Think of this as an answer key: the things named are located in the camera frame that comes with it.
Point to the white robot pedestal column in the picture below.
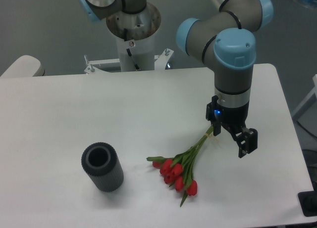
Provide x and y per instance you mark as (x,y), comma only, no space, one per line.
(135,41)

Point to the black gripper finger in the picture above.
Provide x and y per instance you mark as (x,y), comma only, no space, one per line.
(216,124)
(246,139)

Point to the red tulip bouquet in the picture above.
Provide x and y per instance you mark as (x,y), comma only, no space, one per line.
(178,171)

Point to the black cable grommet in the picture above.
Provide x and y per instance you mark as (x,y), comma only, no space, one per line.
(308,202)

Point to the white chair seat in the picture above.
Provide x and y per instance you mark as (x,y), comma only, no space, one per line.
(24,66)

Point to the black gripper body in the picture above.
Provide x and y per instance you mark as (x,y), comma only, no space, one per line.
(227,116)

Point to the dark grey ribbed vase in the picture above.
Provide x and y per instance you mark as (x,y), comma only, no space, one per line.
(100,162)

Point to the white furniture frame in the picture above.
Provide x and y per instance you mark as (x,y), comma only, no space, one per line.
(306,103)

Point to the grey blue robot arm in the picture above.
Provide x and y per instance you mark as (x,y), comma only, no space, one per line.
(225,44)

